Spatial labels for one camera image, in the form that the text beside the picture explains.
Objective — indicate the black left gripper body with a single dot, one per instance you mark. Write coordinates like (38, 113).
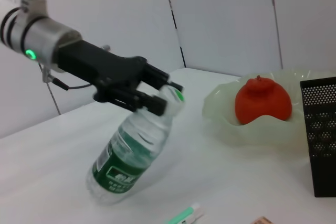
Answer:
(99, 66)

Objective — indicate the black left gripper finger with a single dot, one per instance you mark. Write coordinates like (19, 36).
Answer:
(136, 99)
(160, 75)

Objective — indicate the clear green-label water bottle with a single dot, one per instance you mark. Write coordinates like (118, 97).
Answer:
(131, 142)

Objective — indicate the red orange fruit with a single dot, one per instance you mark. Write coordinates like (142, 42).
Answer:
(262, 103)

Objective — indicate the green pen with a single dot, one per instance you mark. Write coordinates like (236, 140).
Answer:
(183, 214)

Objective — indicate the beige eraser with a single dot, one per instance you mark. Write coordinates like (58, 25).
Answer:
(265, 220)

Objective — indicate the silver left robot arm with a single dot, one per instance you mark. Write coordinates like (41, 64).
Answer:
(39, 35)

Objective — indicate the green glass fruit plate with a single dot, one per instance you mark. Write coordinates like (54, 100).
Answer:
(223, 119)

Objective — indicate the black mesh pen holder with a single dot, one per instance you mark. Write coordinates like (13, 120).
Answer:
(323, 142)

